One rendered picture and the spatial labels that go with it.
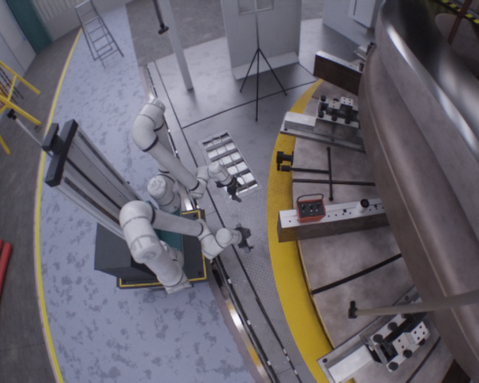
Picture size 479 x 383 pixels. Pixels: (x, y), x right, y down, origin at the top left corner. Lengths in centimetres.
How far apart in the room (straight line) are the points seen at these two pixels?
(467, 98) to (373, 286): 161
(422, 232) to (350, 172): 125
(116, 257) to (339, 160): 227
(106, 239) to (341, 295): 192
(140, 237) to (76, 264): 240
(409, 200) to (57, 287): 369
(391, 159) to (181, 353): 241
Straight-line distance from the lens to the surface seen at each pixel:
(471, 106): 144
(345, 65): 339
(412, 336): 181
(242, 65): 422
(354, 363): 205
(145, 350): 264
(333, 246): 217
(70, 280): 328
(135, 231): 91
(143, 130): 125
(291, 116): 272
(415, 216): 160
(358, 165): 265
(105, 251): 191
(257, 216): 252
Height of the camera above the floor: 232
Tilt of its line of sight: 61 degrees down
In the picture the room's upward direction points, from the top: 12 degrees counter-clockwise
